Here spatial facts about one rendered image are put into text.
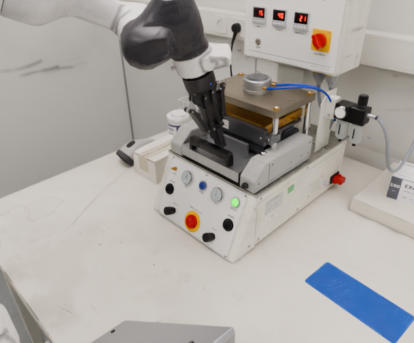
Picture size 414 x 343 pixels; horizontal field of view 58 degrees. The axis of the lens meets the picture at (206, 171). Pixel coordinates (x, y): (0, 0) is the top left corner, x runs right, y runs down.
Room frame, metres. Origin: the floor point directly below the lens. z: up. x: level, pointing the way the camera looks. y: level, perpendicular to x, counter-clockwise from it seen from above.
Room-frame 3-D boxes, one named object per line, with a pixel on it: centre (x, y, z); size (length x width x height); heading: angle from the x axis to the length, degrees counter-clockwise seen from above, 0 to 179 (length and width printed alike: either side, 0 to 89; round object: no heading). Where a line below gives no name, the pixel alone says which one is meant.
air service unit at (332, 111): (0.94, -0.39, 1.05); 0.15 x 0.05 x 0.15; 43
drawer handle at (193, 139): (0.89, -0.01, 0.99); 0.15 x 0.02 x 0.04; 43
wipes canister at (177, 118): (1.38, 0.11, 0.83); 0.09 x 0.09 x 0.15
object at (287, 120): (1.01, -0.15, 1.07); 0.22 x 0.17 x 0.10; 43
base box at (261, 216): (1.00, -0.15, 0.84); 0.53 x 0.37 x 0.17; 133
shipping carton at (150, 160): (1.20, 0.16, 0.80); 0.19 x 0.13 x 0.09; 134
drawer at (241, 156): (0.98, -0.11, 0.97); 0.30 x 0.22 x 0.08; 133
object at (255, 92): (1.02, -0.18, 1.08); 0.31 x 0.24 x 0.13; 43
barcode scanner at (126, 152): (1.29, 0.25, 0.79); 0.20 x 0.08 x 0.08; 134
